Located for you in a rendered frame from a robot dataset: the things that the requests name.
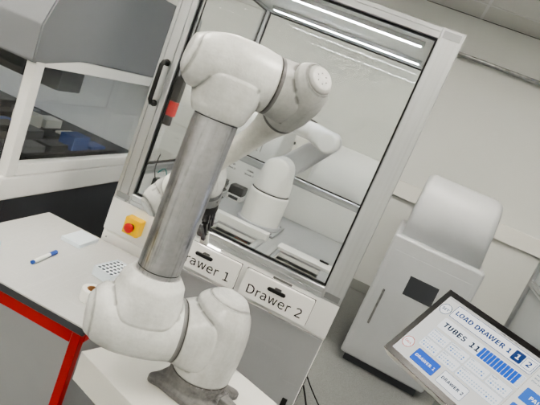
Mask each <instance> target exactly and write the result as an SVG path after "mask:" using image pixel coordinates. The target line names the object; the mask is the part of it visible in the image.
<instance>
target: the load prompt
mask: <svg viewBox="0 0 540 405"><path fill-rule="evenodd" d="M449 316H450V317H451V318H452V319H454V320H455V321H457V322H458V323H459V324H461V325H462V326H463V327H465V328H466V329H467V330H469V331H470V332H471V333H473V334H474V335H476V336H477V337H478V338H480V339H481V340H482V341H483V342H485V343H486V344H487V345H489V346H491V347H492V348H493V349H495V350H496V351H497V352H498V353H499V354H501V355H502V356H504V357H505V358H507V359H508V360H509V361H511V362H512V363H513V364H514V365H515V366H517V367H519V368H520V369H521V370H523V371H524V372H526V373H527V374H528V375H531V374H532V373H533V372H534V371H535V370H537V369H538V368H539V367H540V362H539V361H537V360H536V359H535V358H533V357H531V356H530V355H528V354H527V353H526V352H525V351H523V350H522V349H520V348H519V347H517V346H516V345H514V344H513V343H512V342H510V341H509V340H508V339H506V338H505V337H503V336H502V335H500V334H499V333H498V332H496V331H495V330H494V329H492V328H490V327H489V326H488V325H486V324H485V323H484V322H482V321H481V320H479V319H478V318H476V317H475V316H473V315H472V314H471V313H470V312H468V311H467V310H465V309H463V308H462V307H461V306H459V307H458V308H457V309H455V310H454V311H453V312H452V313H451V314H449Z"/></svg>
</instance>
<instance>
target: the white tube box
mask: <svg viewBox="0 0 540 405"><path fill-rule="evenodd" d="M126 265H127V264H125V263H123V262H122V261H120V260H112V261H109V262H105V263H101V264H95V265H94V268H93V270H92V274H93V275H94V276H95V277H96V278H98V279H99V280H101V281H103V282H104V281H106V280H111V281H114V280H115V279H116V278H117V276H118V275H119V274H120V273H121V270H122V269H123V267H125V266H126Z"/></svg>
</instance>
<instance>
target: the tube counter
mask: <svg viewBox="0 0 540 405"><path fill-rule="evenodd" d="M465 349H467V350H468V351H469V352H471V353H472V354H474V355H475V356H476V357H477V358H479V359H480V360H481V361H482V362H483V363H485V364H486V365H487V366H489V367H490V368H491V369H493V370H494V371H495V372H497V373H498V374H499V375H500V376H501V377H502V378H504V379H505V380H506V381H508V382H509V383H511V384H512V385H513V386H514V387H516V388H517V387H518V386H519V385H520V384H522V383H523V382H524V381H525V380H526V379H527V377H525V376H524V375H523V374H521V373H520V372H518V371H517V370H515V369H514V368H513V367H512V366H511V365H509V364H508V363H507V362H505V361H504V360H502V359H501V358H499V357H498V356H497V355H496V354H495V353H493V352H492V351H491V350H489V349H488V348H486V347H485V346H483V345H482V344H481V343H479V341H477V340H476V339H475V338H474V339H473V340H472V341H471V342H470V343H469V344H467V346H466V347H465Z"/></svg>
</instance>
